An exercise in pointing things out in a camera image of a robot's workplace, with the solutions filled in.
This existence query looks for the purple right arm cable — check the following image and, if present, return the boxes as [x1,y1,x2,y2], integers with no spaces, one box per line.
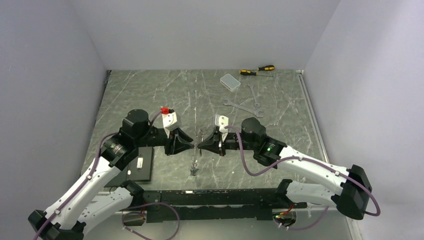
[223,125,381,232]

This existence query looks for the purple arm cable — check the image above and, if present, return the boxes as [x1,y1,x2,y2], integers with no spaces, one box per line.
[223,125,381,232]
[31,107,171,240]

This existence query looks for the clear plastic box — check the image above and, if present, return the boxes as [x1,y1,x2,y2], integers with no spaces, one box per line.
[220,73,241,92]

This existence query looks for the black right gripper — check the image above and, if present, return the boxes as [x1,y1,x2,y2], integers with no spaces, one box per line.
[198,130,257,157]

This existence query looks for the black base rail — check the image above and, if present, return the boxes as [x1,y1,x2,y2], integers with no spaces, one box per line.
[124,188,307,223]

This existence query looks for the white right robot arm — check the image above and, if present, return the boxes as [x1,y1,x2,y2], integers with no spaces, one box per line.
[198,116,381,220]

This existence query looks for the large silver wrench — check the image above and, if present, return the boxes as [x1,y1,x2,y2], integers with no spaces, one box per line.
[223,98,264,118]

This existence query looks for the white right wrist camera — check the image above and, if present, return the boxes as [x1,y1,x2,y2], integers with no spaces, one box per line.
[212,114,229,134]

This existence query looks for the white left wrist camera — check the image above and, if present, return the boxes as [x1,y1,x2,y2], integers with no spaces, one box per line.
[160,107,181,131]

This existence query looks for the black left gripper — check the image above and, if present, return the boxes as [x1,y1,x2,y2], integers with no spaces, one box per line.
[135,126,194,156]

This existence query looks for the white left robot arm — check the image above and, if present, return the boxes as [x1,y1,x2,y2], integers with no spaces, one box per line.
[28,107,194,240]

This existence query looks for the small silver wrench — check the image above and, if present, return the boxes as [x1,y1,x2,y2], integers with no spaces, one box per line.
[248,83,261,108]

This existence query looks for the yellow black screwdriver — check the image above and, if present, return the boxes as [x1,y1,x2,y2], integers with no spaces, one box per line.
[239,69,272,77]
[252,65,275,72]

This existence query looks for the yellow black screwdriver lower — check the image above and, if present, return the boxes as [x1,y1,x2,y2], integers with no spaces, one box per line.
[239,69,272,77]

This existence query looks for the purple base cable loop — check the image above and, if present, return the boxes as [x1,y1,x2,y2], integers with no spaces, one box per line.
[121,202,180,240]

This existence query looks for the yellow black screwdriver upper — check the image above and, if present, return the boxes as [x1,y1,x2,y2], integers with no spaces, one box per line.
[252,65,275,72]

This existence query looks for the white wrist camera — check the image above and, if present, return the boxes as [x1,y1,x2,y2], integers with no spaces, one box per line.
[212,114,229,134]
[160,107,181,131]

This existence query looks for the black flat box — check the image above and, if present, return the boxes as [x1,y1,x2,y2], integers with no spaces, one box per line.
[106,147,154,188]

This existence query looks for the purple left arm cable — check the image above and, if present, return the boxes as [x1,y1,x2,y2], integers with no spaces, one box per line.
[31,107,171,240]

